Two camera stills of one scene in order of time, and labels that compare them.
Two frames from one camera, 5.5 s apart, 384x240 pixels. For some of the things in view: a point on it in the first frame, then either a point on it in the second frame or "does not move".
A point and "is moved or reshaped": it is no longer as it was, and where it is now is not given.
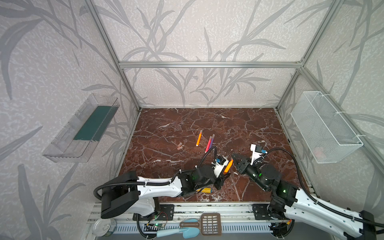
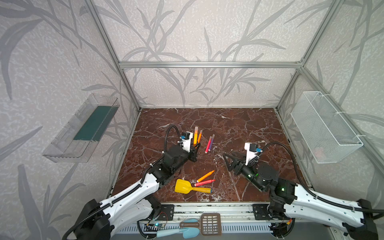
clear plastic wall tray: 76,142 does not move
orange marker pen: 199,139 does not move
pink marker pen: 208,144 does not move
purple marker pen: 212,141 does not move
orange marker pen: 228,166 is moved or reshaped
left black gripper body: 219,177 → 192,151
